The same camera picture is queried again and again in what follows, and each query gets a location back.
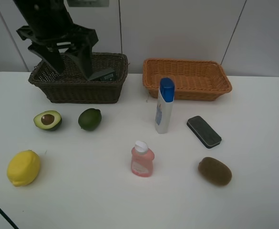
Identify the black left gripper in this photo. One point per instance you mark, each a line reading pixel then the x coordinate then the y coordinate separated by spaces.
pixel 79 41

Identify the dark green pump bottle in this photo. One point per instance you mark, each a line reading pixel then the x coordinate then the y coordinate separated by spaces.
pixel 105 75

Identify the halved avocado with pit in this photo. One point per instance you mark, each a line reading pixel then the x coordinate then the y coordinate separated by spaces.
pixel 48 120

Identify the green lime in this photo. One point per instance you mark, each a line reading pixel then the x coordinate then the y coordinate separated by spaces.
pixel 90 119

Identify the white shampoo bottle blue cap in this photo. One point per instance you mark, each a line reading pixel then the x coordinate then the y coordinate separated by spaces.
pixel 166 95

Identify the yellow lemon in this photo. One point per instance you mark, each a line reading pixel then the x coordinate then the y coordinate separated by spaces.
pixel 23 168

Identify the pink soap bottle white cap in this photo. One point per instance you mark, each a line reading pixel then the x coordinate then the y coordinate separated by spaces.
pixel 142 159

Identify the grey whiteboard eraser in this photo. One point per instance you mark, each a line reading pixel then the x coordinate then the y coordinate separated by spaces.
pixel 204 132

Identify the brown kiwi fruit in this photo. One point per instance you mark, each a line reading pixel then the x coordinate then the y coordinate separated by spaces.
pixel 214 171

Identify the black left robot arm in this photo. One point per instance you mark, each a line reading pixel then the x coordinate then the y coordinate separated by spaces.
pixel 51 29

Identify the dark brown wicker basket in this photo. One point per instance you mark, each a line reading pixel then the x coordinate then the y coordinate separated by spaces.
pixel 72 87

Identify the orange wicker basket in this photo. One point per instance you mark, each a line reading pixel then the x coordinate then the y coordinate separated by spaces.
pixel 194 80

